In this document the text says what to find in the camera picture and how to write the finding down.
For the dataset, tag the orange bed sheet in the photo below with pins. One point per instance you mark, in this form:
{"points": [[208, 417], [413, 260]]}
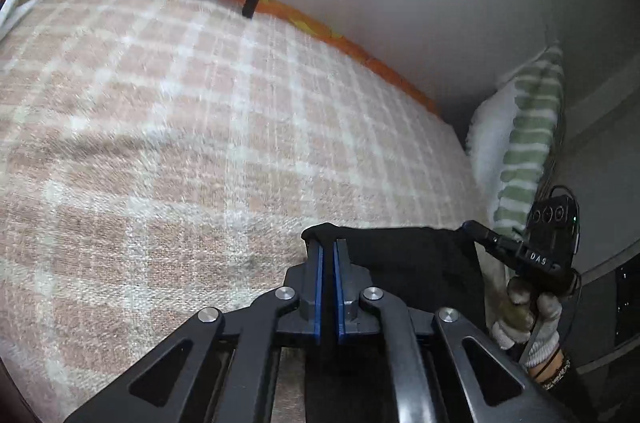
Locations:
{"points": [[350, 45]]}

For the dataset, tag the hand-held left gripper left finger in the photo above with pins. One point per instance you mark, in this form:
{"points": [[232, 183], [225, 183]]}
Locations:
{"points": [[319, 293]]}

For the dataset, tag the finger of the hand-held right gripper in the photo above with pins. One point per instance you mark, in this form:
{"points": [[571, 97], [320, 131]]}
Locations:
{"points": [[492, 239]]}

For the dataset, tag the green striped white towel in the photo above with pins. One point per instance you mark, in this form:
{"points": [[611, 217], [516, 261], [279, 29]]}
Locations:
{"points": [[530, 138]]}

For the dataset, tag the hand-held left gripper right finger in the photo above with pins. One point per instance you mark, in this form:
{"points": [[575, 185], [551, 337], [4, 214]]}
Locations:
{"points": [[340, 293]]}

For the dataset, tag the black t-shirt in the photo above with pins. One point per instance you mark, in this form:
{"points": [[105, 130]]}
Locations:
{"points": [[415, 258]]}

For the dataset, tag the person's right hand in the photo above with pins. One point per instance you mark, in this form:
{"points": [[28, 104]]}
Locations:
{"points": [[547, 308]]}

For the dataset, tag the person's right forearm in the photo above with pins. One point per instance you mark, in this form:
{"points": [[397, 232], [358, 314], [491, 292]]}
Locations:
{"points": [[550, 370]]}

